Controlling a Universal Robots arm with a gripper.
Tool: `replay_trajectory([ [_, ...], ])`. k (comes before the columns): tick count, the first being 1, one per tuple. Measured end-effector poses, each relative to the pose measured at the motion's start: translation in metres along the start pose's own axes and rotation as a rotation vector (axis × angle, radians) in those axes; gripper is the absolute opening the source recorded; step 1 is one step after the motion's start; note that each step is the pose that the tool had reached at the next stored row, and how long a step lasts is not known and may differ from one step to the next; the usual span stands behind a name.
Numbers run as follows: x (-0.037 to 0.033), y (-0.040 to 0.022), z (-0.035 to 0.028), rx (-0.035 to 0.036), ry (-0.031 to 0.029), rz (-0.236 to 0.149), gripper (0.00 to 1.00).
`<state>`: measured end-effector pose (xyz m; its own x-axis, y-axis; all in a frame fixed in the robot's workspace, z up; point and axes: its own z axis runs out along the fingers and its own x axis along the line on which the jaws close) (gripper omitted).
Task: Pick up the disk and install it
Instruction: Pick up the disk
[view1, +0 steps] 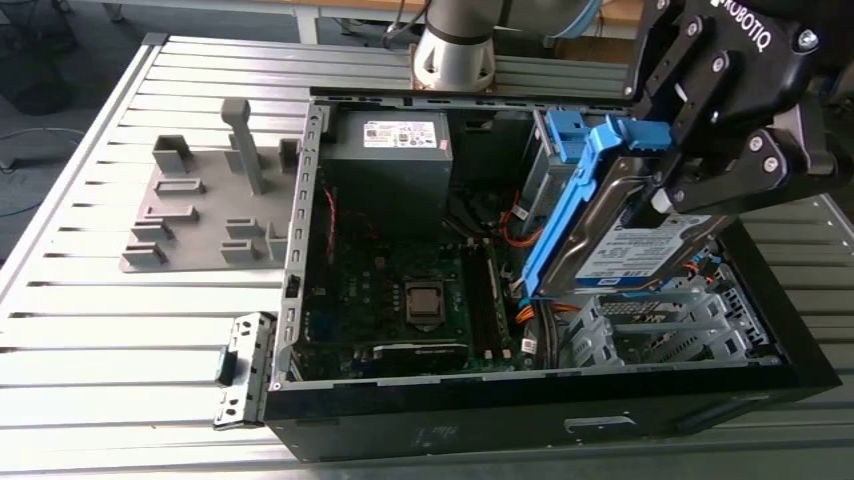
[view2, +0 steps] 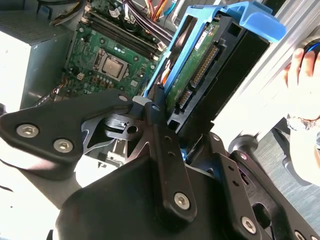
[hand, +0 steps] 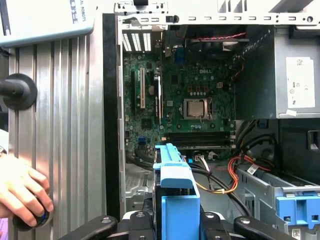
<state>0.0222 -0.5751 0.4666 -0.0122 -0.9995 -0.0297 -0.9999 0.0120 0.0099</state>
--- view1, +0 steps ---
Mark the blue floor cable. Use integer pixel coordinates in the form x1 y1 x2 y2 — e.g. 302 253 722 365
0 197 39 219

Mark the white floor cable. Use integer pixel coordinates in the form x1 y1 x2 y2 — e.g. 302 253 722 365
0 125 87 144

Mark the black office chair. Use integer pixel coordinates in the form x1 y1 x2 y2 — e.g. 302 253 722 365
0 0 82 116

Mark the wooden desk with white frame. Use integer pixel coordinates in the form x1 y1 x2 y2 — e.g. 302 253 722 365
293 0 642 66

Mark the thin red wire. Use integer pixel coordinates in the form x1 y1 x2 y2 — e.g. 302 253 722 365
322 187 341 262

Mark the metal optical drive cage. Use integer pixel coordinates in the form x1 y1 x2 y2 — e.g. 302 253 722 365
519 107 642 231

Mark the black graphics card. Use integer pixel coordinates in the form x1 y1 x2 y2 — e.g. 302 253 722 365
353 341 473 374

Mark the metal expansion slot bracket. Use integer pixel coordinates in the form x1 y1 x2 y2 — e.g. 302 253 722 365
213 310 279 431

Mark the black RAM slot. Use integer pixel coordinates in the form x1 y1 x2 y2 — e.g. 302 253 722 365
485 237 517 359
463 238 499 360

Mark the metal disk bay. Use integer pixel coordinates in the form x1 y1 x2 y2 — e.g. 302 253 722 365
563 290 782 369

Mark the black PC case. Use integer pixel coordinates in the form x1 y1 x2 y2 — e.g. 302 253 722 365
263 85 844 464

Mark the thick black cable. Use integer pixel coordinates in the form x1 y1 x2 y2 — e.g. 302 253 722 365
533 298 569 369

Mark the green motherboard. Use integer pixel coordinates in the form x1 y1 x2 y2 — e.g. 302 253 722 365
297 174 535 379

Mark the orange wire bundle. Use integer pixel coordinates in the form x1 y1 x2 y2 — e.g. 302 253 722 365
501 192 584 326

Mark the grey parts rack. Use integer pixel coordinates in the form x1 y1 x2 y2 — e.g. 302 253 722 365
119 98 306 275

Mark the orange power wire with connector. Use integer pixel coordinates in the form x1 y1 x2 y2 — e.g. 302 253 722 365
684 262 722 284

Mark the CPU socket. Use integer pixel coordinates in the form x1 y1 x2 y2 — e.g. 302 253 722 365
399 280 450 331

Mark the blue plastic drive latch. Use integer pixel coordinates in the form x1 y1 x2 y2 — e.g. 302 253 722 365
543 110 596 164

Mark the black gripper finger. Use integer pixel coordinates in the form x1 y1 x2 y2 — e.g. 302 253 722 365
624 0 736 132
633 127 854 230

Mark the grey power supply unit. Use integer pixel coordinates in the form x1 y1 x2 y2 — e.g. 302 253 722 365
317 109 457 236

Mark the hard disk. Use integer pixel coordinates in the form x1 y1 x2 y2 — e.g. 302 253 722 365
519 119 740 301

